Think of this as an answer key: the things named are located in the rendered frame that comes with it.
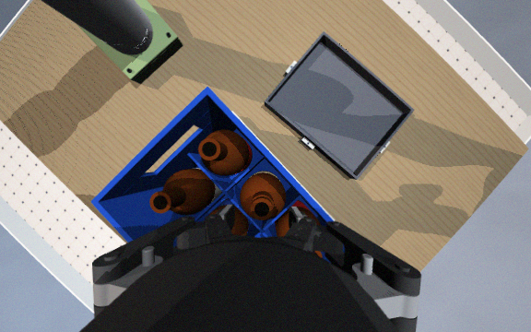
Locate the blue crate with dividers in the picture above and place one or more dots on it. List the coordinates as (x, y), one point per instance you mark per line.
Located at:
(124, 201)

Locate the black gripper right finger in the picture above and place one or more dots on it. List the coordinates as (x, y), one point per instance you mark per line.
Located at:
(390, 281)

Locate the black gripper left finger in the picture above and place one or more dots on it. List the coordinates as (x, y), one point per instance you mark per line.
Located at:
(116, 270)

